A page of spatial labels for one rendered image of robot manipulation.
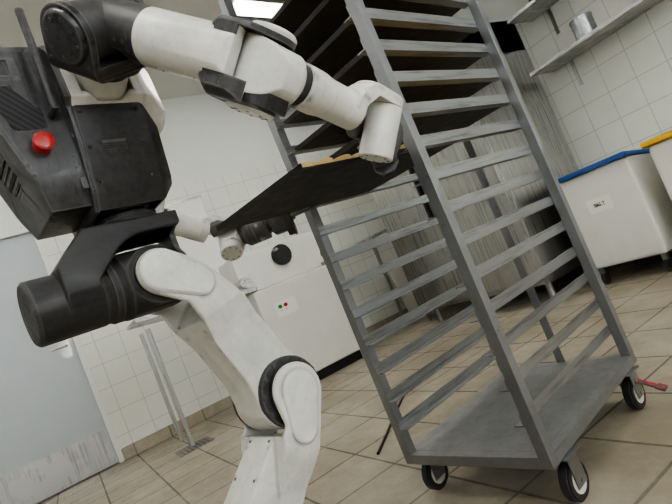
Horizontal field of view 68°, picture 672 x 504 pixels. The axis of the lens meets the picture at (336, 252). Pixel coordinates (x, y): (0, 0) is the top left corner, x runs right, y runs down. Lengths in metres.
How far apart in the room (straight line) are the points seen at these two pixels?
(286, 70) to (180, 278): 0.42
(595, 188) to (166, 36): 3.05
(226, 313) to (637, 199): 2.86
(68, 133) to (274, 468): 0.71
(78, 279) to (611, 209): 3.13
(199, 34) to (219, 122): 4.69
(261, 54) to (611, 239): 3.05
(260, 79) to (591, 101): 3.62
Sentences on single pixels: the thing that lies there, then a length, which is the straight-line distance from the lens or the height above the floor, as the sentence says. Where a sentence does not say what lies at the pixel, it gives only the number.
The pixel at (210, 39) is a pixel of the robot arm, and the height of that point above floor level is 1.10.
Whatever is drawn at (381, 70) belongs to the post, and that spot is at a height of 1.15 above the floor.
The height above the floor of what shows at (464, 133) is 0.96.
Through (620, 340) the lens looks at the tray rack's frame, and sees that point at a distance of 1.84.
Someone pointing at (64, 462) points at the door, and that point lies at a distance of 4.75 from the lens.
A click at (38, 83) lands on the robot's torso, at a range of 1.02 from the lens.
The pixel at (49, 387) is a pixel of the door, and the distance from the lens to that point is 4.72.
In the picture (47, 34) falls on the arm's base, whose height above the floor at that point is 1.23.
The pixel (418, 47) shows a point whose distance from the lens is 1.52.
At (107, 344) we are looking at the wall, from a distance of 4.71.
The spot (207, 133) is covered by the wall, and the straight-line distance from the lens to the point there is 5.39.
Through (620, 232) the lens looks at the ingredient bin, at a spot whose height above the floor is 0.31.
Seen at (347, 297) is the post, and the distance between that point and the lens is 1.53.
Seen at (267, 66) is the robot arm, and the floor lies 1.05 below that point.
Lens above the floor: 0.72
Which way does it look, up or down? 3 degrees up
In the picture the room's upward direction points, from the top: 22 degrees counter-clockwise
